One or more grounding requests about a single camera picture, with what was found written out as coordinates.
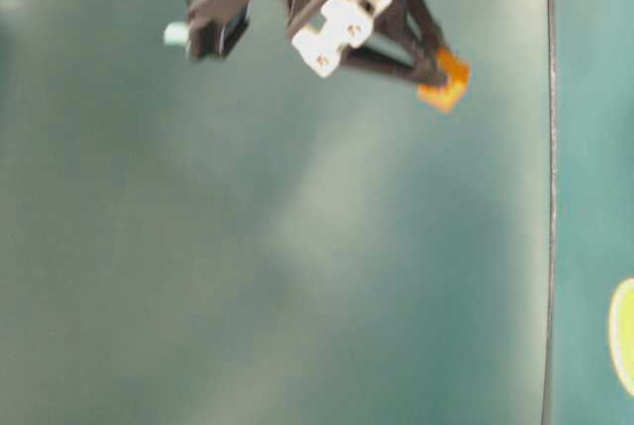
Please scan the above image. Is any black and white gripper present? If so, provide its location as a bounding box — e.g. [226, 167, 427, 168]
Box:
[283, 0, 448, 86]

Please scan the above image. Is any orange block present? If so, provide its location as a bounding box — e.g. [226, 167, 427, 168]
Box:
[417, 47, 471, 114]

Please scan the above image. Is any yellow-green round cup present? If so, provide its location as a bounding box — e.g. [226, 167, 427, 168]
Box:
[608, 277, 633, 396]

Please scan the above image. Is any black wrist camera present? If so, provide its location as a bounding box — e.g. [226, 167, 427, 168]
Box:
[162, 0, 252, 60]

